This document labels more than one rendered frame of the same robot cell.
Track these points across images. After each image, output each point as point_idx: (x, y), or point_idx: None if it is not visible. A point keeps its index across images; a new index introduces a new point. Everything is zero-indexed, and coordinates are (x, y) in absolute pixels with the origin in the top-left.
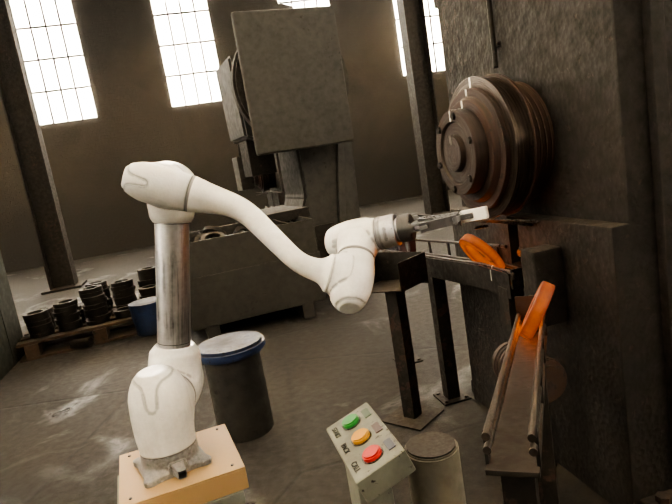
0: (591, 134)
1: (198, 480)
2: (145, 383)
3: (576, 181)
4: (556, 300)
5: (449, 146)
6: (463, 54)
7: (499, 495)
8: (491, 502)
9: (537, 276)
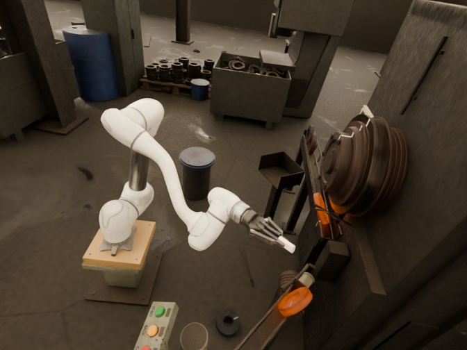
0: (409, 230)
1: (118, 260)
2: (105, 214)
3: (384, 236)
4: (330, 273)
5: (329, 154)
6: (397, 73)
7: (263, 305)
8: (257, 307)
9: (325, 261)
